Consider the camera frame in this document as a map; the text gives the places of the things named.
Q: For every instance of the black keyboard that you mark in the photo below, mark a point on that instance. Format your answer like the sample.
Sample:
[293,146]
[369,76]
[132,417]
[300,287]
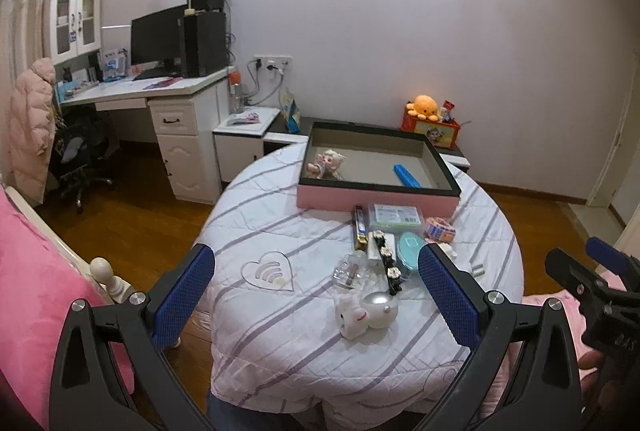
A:
[155,74]

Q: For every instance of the teal round case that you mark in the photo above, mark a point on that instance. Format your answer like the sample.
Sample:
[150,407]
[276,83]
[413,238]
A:
[410,253]

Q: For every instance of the white side table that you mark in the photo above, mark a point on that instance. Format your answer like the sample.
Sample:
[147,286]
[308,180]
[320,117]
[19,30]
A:
[240,141]

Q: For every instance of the white desk lamp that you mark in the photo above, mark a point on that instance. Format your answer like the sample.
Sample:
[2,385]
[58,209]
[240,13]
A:
[115,27]

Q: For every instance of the blue comb case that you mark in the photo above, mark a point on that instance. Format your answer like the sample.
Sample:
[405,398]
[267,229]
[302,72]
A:
[407,176]

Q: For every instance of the pink packet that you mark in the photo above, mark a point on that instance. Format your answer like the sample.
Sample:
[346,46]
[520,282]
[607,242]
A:
[245,118]

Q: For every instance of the dark blue cloth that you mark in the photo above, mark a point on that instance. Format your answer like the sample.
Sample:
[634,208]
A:
[250,413]

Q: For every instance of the white wall socket strip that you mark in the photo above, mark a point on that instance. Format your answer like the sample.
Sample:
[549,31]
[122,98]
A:
[272,60]

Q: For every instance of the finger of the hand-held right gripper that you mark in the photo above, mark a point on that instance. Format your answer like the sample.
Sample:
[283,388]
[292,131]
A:
[567,271]
[612,257]

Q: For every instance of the orange cap bottle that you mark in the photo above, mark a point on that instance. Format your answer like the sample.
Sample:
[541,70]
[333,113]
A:
[235,91]

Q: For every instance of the person's right hand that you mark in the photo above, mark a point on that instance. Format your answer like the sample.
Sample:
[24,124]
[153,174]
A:
[593,359]

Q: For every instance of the pink booklet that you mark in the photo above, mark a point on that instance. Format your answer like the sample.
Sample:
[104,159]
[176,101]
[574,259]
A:
[162,84]

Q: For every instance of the white desk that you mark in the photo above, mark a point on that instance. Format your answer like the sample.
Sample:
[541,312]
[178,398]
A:
[185,136]

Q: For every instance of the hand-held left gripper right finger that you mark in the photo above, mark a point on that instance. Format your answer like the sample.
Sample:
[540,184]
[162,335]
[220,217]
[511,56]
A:
[450,296]

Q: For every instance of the black flower hair clip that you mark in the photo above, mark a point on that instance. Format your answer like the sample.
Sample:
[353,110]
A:
[387,261]

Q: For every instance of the striped white quilt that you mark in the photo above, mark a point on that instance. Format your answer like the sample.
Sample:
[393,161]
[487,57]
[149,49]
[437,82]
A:
[280,326]

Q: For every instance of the pink puffer jacket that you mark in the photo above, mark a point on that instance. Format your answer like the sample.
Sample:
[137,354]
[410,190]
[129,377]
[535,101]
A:
[32,131]

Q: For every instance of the white charger plug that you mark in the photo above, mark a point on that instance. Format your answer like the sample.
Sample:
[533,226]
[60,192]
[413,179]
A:
[448,253]

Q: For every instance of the small toy figures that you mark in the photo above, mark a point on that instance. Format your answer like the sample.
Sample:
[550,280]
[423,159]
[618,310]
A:
[447,111]

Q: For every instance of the red picture toy box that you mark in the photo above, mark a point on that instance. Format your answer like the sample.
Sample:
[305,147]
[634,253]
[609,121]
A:
[430,133]

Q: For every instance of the white rabbit silver ball toy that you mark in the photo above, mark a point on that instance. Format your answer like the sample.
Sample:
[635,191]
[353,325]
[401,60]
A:
[362,313]

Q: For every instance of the clear plastic box green label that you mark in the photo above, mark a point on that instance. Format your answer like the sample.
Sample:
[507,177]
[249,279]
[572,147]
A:
[395,216]

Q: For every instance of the blue snack bag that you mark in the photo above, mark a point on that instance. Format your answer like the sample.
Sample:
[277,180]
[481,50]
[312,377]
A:
[290,111]

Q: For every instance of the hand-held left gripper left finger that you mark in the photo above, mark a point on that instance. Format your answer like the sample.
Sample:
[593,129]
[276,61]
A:
[182,296]

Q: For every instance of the pink shallow box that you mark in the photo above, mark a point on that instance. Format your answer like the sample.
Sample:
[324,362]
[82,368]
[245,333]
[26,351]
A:
[370,198]

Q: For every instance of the black office chair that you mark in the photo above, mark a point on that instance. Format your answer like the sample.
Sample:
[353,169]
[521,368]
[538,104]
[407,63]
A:
[80,151]

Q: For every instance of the orange octopus plush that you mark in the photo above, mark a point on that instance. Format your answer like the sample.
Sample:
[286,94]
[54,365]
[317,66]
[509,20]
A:
[424,107]

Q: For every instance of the clear perfume bottle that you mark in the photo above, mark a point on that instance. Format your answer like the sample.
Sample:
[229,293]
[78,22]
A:
[352,272]

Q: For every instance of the blue white box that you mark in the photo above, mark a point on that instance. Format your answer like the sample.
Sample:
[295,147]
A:
[112,63]

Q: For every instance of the gold blue tube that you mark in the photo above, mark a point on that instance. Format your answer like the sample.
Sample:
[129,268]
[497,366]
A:
[360,226]

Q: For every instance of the cream curtain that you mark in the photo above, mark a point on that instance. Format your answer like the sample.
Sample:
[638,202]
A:
[30,11]

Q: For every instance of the white glass door cabinet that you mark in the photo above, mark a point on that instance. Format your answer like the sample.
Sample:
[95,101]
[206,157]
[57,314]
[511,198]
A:
[75,21]

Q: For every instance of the black computer monitor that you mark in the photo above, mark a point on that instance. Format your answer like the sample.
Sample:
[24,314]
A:
[155,36]

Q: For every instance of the white bed frame post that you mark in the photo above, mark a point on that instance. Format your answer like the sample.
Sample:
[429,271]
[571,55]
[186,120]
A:
[105,273]

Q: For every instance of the pink printed quilt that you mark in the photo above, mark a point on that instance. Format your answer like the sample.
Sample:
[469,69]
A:
[560,311]

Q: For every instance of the small pigtail doll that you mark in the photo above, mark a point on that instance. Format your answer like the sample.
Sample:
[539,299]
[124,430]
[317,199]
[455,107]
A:
[327,163]

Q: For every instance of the white door frame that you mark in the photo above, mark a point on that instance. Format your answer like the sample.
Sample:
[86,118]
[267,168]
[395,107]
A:
[612,161]

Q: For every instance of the black computer tower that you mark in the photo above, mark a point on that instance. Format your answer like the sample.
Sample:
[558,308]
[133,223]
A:
[205,43]

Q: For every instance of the small white block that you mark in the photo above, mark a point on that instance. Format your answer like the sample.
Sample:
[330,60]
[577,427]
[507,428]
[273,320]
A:
[374,255]

